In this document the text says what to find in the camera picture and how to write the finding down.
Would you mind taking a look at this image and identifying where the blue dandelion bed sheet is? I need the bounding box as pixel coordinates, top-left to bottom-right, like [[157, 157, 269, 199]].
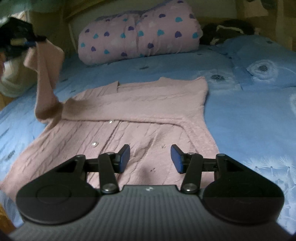
[[0, 45, 296, 235]]

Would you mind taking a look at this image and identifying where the pink knit cardigan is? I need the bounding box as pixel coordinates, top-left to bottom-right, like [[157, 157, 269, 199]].
[[1, 42, 218, 199]]

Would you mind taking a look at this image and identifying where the pink heart-print rolled quilt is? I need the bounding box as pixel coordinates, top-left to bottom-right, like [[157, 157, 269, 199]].
[[78, 1, 203, 65]]

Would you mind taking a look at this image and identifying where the blue dandelion pillow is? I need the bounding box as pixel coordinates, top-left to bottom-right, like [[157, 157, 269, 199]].
[[210, 35, 295, 90]]

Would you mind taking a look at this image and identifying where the white sheer curtain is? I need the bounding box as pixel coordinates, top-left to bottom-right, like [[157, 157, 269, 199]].
[[1, 52, 37, 98]]

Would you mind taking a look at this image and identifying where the black white-trimmed garment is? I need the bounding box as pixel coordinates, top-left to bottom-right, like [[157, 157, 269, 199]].
[[200, 19, 255, 46]]

